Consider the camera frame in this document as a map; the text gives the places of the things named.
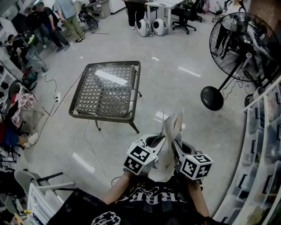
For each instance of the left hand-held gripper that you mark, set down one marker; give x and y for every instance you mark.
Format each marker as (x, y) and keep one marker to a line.
(140, 157)

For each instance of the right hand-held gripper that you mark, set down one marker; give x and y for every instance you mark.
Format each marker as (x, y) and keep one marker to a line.
(193, 163)

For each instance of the grey patterned tablecloth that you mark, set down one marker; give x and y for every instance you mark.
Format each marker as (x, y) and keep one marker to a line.
(169, 145)

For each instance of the person's left forearm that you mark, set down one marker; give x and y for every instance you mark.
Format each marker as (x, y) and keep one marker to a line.
(116, 189)

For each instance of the person's right forearm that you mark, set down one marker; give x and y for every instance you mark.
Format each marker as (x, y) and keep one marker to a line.
(197, 197)

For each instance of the person's black printed shirt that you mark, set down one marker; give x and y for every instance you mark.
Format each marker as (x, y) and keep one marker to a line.
(136, 204)

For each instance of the white shelf with storage bins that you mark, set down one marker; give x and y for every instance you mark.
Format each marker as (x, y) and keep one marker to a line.
(259, 158)

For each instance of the dark wicker glass-top table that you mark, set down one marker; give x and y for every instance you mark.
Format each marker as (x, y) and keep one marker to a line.
(109, 88)

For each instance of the white power strip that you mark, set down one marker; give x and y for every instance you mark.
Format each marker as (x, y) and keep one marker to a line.
(57, 98)

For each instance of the grey plastic chair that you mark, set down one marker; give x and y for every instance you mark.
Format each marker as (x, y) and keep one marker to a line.
(37, 182)

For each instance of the large black standing fan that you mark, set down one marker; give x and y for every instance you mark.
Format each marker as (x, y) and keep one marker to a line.
(241, 48)

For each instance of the pink patterned cloth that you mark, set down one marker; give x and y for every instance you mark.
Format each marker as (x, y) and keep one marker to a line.
(22, 105)

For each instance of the white round robot pod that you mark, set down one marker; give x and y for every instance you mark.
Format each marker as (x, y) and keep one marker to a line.
(145, 26)
(160, 26)

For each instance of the black office chair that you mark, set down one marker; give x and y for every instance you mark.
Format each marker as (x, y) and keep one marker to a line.
(186, 15)

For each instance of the white desk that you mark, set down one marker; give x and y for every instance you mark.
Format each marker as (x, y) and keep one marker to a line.
(162, 6)

